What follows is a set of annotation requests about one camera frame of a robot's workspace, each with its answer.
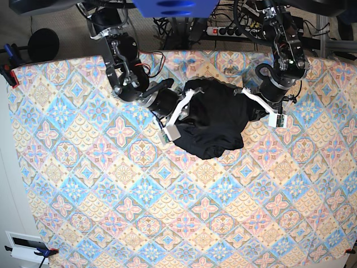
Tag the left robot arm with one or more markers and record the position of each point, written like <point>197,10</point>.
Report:
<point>279,32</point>

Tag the blue clamp bottom left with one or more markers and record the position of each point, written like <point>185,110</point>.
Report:
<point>42,252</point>

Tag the black t-shirt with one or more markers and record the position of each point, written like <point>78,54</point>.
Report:
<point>216,119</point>

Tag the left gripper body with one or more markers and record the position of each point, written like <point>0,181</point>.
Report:
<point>270,95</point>

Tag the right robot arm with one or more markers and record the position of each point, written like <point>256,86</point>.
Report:
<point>127,75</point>

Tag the black round stool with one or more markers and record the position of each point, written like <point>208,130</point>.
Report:
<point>43,45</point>

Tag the aluminium frame post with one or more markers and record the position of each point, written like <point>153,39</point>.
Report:
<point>329,46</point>

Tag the orange clamp bottom right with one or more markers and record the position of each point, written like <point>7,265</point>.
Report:
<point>350,251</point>

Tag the white floor outlet box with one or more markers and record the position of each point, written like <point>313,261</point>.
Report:
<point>24,247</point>

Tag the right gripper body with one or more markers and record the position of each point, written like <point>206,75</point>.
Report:
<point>168,106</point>

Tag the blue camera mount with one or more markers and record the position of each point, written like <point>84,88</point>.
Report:
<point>176,8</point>

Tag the blue clamp top left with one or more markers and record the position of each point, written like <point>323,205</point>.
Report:
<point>13,51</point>

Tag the white power strip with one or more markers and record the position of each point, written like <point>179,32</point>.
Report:
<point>223,31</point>

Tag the blue clamp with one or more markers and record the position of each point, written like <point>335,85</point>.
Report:
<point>42,252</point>
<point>13,51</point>

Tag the patterned tablecloth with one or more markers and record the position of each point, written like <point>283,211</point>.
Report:
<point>105,191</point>

